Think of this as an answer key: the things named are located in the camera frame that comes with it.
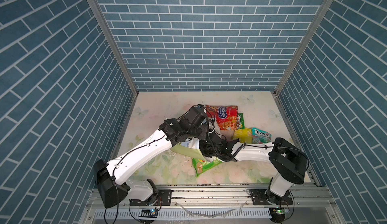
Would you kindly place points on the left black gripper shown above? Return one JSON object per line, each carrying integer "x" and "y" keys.
{"x": 204, "y": 128}

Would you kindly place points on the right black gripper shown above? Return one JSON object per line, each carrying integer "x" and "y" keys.
{"x": 202, "y": 143}

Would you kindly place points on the floral paper gift bag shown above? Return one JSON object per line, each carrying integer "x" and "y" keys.
{"x": 189, "y": 148}

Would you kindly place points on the bright green snack packet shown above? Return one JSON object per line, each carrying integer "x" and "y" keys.
{"x": 201, "y": 166}

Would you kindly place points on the red snack packet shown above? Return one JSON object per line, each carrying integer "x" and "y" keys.
{"x": 225, "y": 116}

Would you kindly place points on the yellow snack packet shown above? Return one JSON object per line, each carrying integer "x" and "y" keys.
{"x": 243, "y": 135}

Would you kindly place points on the green Fox's spring tea packet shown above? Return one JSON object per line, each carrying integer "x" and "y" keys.
{"x": 240, "y": 121}

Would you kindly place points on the teal Fox's candy packet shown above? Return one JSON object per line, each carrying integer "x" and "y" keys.
{"x": 260, "y": 136}

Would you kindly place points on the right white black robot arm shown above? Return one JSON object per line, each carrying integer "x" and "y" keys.
{"x": 290, "y": 162}

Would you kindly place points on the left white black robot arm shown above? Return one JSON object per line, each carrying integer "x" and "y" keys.
{"x": 113, "y": 177}

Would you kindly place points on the left controller board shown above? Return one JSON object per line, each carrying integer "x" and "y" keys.
{"x": 148, "y": 215}

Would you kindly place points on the controller board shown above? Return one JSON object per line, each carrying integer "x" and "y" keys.
{"x": 148, "y": 215}
{"x": 278, "y": 215}

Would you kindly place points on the right controller board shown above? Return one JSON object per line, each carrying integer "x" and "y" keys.
{"x": 278, "y": 215}

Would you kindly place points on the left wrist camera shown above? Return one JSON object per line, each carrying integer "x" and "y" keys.
{"x": 195, "y": 116}

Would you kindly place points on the aluminium mounting rail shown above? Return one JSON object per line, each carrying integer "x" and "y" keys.
{"x": 198, "y": 204}

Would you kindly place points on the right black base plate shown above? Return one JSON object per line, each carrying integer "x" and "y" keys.
{"x": 258, "y": 196}

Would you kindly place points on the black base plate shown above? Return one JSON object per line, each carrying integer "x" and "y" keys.
{"x": 162, "y": 199}
{"x": 258, "y": 196}

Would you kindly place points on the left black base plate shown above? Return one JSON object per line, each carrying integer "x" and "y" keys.
{"x": 162, "y": 199}

